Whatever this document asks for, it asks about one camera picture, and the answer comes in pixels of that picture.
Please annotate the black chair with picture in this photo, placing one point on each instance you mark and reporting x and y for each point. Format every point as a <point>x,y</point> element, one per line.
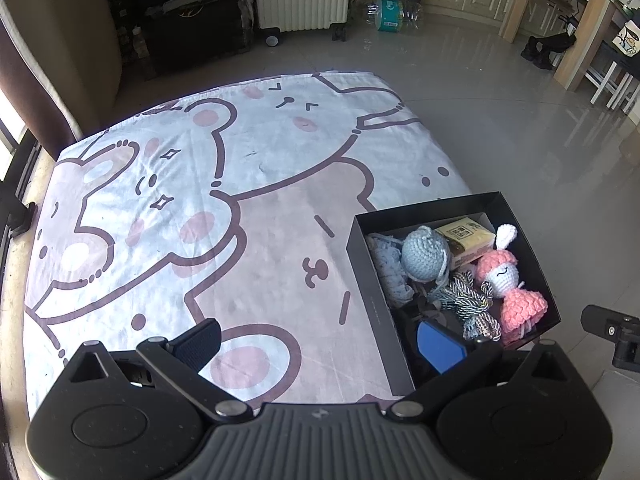
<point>625,47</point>

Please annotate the cartoon bear printed blanket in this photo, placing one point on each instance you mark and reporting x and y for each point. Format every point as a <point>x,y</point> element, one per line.
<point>250,185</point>

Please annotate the white crochet lace cloth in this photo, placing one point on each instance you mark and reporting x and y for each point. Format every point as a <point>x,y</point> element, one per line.
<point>390,265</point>

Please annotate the bundle of clear plastic bottles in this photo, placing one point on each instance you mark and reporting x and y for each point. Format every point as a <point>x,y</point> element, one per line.
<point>390,12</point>

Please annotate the wooden counter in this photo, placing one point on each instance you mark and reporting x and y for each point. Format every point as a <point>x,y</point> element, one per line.
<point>587,35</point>

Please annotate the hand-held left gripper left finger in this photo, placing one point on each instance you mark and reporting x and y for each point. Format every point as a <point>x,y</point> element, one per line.
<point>200,342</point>

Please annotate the yellow tissue pack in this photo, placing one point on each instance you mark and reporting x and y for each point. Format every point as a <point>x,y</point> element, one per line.
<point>467,237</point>

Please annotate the brown curtain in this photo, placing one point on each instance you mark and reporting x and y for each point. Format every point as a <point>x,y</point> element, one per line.
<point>65,60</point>

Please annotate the grey crochet elephant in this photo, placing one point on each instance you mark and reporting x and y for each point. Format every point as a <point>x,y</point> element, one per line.
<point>425,252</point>

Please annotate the black shoes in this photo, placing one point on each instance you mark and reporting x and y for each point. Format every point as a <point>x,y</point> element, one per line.
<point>545,50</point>

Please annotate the dark window railing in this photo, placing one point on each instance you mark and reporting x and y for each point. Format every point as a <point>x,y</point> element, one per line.
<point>17,200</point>

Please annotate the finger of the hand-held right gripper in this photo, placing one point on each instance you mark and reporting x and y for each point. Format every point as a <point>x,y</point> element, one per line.
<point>620,330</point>

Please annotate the black cardboard box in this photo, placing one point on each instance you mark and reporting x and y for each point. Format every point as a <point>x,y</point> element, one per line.
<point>370,300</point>

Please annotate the pink crochet bunny doll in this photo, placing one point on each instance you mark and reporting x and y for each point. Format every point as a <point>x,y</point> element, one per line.
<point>520,305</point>

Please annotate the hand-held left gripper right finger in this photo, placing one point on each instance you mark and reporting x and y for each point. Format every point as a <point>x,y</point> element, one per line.
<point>440,346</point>

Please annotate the black cabinet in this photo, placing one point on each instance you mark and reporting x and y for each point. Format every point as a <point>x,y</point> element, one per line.
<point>190,35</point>

